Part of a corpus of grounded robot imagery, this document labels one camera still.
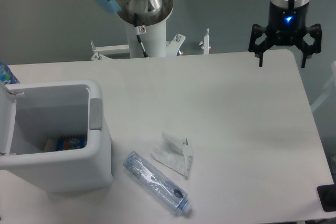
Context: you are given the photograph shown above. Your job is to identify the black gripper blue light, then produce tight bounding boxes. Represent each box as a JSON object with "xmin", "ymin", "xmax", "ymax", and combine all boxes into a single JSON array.
[{"xmin": 248, "ymin": 0, "xmax": 322, "ymax": 69}]

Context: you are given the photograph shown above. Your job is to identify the white trash can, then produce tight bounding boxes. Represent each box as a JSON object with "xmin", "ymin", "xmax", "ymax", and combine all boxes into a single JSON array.
[{"xmin": 1, "ymin": 80, "xmax": 113, "ymax": 193}]

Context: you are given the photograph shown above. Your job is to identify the white upright bracket with bolt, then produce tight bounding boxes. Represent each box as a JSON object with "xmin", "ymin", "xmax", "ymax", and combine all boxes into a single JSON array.
[{"xmin": 199, "ymin": 28, "xmax": 211, "ymax": 55}]

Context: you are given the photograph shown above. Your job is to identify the blue labelled bottle at edge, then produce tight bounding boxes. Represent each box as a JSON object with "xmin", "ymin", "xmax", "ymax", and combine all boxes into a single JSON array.
[{"xmin": 0, "ymin": 62, "xmax": 20, "ymax": 84}]

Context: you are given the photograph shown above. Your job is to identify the white paper wrapper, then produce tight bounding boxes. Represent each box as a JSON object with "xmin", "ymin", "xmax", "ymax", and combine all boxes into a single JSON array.
[{"xmin": 150, "ymin": 132, "xmax": 194, "ymax": 179}]

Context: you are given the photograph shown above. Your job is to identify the white frame bar at right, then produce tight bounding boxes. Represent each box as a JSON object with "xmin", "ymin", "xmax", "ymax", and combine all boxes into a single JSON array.
[{"xmin": 310, "ymin": 61, "xmax": 335, "ymax": 113}]

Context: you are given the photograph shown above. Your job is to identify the crushed clear plastic bottle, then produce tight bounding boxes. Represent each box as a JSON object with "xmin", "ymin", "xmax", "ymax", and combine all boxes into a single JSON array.
[{"xmin": 123, "ymin": 151, "xmax": 192, "ymax": 216}]

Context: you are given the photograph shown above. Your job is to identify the colourful packet in trash can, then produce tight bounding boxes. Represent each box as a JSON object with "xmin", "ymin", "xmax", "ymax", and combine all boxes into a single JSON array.
[{"xmin": 55, "ymin": 135, "xmax": 87, "ymax": 151}]

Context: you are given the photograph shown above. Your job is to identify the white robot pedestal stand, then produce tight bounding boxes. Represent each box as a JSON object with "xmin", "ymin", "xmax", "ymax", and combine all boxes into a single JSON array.
[{"xmin": 90, "ymin": 0, "xmax": 186, "ymax": 61}]

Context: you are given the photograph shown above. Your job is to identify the black white cable on pedestal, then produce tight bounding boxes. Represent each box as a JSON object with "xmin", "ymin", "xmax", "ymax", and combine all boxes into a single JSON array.
[{"xmin": 133, "ymin": 13, "xmax": 150, "ymax": 58}]

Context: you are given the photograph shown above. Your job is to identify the black clamp at table corner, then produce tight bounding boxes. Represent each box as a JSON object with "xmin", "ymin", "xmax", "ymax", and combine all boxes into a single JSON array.
[{"xmin": 317, "ymin": 184, "xmax": 335, "ymax": 212}]

